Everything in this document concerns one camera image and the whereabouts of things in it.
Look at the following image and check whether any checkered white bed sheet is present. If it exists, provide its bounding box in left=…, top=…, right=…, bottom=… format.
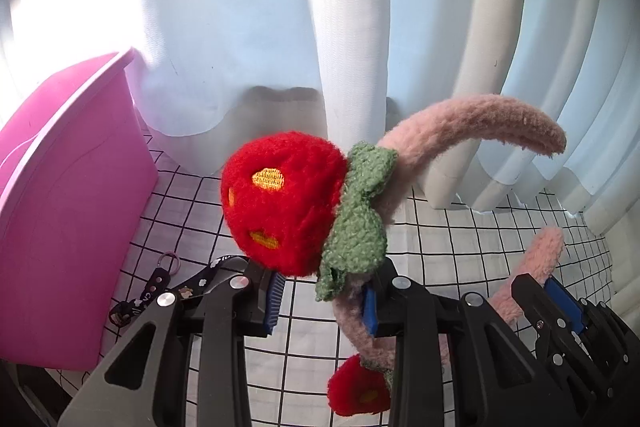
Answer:
left=112, top=132, right=614, bottom=426

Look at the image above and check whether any black patterned lanyard strap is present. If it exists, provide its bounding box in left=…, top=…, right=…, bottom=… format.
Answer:
left=108, top=250, right=237, bottom=327

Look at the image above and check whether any pink plastic tub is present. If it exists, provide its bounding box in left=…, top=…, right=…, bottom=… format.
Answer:
left=1, top=50, right=157, bottom=371

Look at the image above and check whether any pink strawberry plush headband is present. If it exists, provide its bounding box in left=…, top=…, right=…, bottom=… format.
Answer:
left=220, top=94, right=566, bottom=417

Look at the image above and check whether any white curtain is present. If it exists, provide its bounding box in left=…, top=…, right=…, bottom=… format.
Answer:
left=0, top=0, right=640, bottom=235

